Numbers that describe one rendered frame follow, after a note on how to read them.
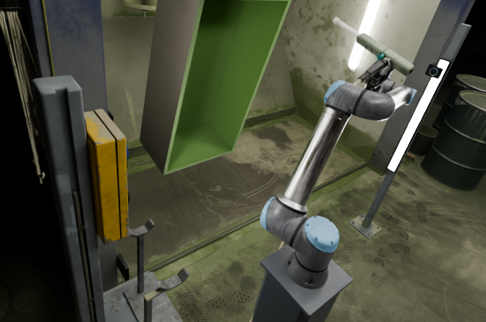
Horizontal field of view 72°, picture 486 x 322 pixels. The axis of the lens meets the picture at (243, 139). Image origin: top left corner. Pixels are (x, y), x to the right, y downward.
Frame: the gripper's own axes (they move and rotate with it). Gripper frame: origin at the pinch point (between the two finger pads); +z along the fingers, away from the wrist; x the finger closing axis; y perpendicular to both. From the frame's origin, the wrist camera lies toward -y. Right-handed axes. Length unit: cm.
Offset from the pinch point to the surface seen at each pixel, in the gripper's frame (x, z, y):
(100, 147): -18, 79, 115
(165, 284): -31, 37, 126
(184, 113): 93, -72, 80
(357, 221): -32, -160, 14
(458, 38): -4, -28, -64
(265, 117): 120, -197, -5
